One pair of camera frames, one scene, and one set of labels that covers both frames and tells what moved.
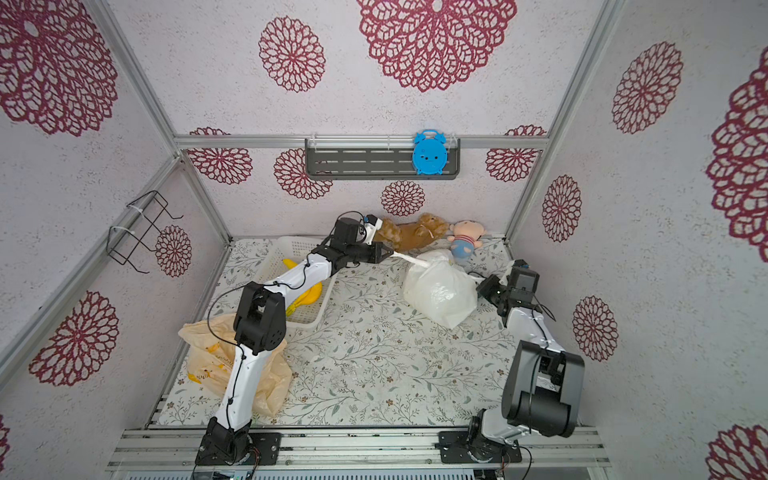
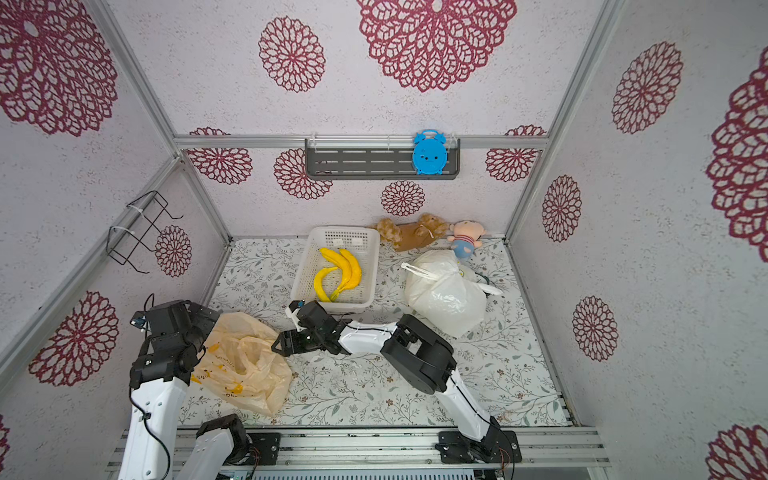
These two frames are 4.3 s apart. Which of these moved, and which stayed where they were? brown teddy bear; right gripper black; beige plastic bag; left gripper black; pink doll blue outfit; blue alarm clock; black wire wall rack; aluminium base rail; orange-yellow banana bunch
Moved: right gripper black; orange-yellow banana bunch; left gripper black
Stayed: aluminium base rail; pink doll blue outfit; brown teddy bear; blue alarm clock; beige plastic bag; black wire wall rack
